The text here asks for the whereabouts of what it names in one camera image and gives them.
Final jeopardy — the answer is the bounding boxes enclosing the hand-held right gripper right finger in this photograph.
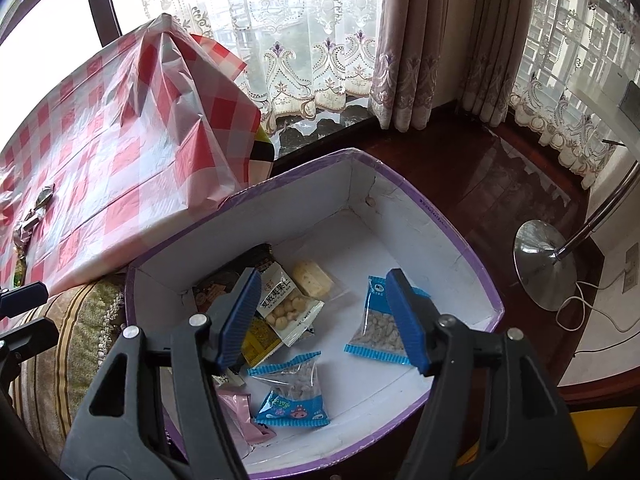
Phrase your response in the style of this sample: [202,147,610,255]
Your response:
[384,268,586,480]

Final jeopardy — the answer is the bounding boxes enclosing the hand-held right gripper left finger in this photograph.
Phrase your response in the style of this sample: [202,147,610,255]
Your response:
[59,267,263,480]

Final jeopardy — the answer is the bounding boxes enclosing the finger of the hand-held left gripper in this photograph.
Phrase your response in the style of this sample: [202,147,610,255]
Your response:
[0,317,62,376]
[0,281,50,318]

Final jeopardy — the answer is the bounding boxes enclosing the olive yellow snack packet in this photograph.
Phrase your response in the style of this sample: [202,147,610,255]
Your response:
[240,316,286,368]

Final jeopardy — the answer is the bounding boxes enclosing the blue nut packet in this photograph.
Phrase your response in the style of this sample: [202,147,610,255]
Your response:
[247,351,332,429]
[344,275,431,366]

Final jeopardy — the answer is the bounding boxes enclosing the dark brown snack packet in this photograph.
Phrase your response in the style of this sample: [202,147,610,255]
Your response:
[192,243,277,313]

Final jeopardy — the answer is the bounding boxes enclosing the cream nut packet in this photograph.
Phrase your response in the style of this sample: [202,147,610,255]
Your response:
[252,262,326,348]

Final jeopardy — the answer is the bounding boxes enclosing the clear packet of yellow pieces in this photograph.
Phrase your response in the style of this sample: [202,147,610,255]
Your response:
[291,259,348,303]

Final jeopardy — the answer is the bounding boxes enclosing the white box with purple rim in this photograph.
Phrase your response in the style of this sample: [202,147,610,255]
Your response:
[125,147,503,480]

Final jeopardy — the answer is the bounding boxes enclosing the pink snack packet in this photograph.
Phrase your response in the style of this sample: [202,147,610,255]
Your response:
[215,385,276,445]

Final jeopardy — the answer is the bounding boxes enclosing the silver foil snack wrapper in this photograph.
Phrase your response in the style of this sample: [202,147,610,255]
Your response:
[14,184,57,248]

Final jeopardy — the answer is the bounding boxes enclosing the striped plush cushion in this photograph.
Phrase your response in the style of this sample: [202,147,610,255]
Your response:
[10,275,173,461]

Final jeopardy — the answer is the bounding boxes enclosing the chrome floor lamp stand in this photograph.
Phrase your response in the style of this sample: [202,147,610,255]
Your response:
[514,160,640,313]

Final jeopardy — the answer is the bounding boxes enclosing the red checked tablecloth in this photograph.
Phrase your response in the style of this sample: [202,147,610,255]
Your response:
[0,14,273,306]

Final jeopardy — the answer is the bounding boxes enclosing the yellow black cloth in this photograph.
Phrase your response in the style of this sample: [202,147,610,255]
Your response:
[247,125,276,181]

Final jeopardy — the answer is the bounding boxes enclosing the yellow bag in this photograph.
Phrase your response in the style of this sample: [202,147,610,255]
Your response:
[457,405,638,471]

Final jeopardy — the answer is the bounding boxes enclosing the white lace curtain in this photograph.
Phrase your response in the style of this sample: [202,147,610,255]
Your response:
[132,0,386,136]
[505,0,640,191]

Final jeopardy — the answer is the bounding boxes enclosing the beige embroidered drape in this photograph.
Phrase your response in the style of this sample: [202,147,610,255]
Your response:
[369,0,536,133]

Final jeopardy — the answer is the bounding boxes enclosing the white desk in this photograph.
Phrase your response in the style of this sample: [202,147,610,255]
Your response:
[565,50,640,161]

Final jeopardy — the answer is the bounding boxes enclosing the grey box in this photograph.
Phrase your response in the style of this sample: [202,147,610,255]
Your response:
[617,80,640,116]

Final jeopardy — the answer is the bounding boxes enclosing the white cable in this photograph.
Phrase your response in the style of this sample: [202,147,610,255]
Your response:
[555,270,640,356]

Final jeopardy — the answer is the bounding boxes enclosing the wall socket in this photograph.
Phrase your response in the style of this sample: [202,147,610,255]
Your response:
[622,242,640,293]

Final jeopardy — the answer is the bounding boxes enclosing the dark window frame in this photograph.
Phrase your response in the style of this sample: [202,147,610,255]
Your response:
[81,0,125,50]

